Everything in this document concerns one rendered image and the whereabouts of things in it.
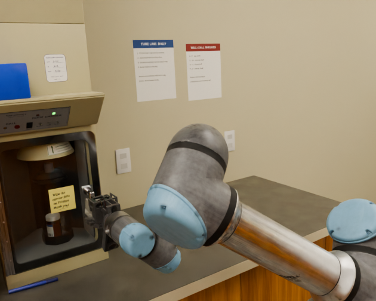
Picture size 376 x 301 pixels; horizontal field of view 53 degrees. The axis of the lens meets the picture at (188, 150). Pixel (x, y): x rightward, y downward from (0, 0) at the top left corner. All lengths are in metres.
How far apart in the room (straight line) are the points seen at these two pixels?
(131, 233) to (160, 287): 0.31
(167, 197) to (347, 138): 2.38
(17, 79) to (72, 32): 0.25
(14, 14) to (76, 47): 0.18
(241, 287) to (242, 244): 0.72
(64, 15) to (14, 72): 0.26
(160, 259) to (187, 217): 0.42
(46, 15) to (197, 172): 0.74
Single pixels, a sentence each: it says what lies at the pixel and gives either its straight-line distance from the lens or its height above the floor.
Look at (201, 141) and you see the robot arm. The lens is 0.65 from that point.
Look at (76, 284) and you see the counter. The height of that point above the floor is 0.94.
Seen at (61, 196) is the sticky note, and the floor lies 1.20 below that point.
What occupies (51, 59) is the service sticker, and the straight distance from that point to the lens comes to 1.19.
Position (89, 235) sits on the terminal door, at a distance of 1.30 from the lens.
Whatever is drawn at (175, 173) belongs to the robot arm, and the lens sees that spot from 0.62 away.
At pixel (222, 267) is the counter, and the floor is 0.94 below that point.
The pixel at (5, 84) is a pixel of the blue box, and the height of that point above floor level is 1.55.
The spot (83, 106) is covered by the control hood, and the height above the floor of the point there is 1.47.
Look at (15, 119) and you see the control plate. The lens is 1.10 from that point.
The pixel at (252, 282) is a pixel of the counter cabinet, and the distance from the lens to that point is 1.41.
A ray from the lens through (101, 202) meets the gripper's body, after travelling 1.07.
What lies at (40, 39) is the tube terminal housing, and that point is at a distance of 1.19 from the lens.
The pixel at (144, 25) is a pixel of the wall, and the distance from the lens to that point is 1.79.
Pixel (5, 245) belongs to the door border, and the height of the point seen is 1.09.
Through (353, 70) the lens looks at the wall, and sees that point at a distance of 2.86.
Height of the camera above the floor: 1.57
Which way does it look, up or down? 13 degrees down
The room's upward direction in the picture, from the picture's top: 3 degrees counter-clockwise
